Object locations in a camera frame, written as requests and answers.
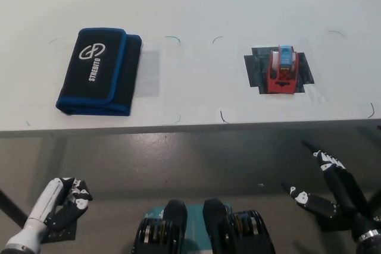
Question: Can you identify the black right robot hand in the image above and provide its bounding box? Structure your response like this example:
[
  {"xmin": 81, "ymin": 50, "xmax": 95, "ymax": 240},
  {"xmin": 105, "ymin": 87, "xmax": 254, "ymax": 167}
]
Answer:
[{"xmin": 281, "ymin": 140, "xmax": 381, "ymax": 242}]

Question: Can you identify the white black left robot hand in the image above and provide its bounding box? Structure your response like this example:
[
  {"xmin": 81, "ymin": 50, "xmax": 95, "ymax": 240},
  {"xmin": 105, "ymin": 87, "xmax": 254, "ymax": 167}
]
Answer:
[{"xmin": 5, "ymin": 176, "xmax": 93, "ymax": 247}]

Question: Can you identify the red tape dispenser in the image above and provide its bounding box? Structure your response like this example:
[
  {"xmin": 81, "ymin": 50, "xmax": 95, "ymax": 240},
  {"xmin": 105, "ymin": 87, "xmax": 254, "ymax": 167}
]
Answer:
[{"xmin": 266, "ymin": 43, "xmax": 299, "ymax": 95}]

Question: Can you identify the black tape patch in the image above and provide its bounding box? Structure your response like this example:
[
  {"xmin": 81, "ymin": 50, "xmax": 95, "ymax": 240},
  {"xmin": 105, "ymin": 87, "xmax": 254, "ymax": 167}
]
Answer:
[{"xmin": 243, "ymin": 46, "xmax": 316, "ymax": 96}]

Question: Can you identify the black table leg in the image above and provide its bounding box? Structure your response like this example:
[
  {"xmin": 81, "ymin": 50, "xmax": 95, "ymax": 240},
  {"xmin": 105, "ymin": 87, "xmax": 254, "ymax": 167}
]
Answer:
[
  {"xmin": 0, "ymin": 187, "xmax": 29, "ymax": 228},
  {"xmin": 366, "ymin": 187, "xmax": 381, "ymax": 219}
]

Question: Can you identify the black blue Strebito pouch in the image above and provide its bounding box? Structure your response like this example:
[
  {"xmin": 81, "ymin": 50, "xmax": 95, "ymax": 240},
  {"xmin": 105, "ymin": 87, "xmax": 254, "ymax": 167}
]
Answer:
[{"xmin": 55, "ymin": 27, "xmax": 143, "ymax": 117}]

